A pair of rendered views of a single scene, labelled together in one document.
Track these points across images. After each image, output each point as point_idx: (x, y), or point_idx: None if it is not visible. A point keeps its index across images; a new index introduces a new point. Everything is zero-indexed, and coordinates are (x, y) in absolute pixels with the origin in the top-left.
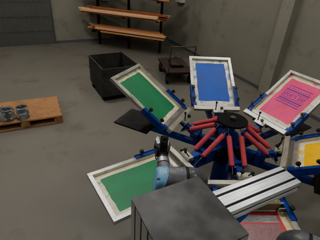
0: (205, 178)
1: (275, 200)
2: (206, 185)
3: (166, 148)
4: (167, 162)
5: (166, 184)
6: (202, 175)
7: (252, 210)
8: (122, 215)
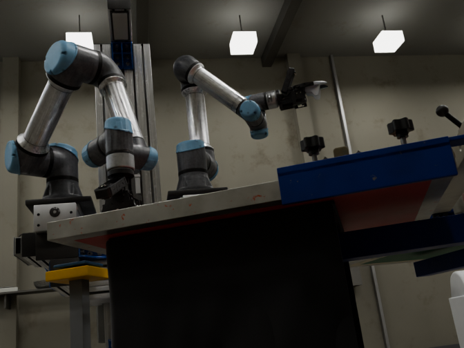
0: (180, 59)
1: (109, 24)
2: (177, 64)
3: (284, 82)
4: (262, 92)
5: None
6: (179, 56)
7: (110, 39)
8: None
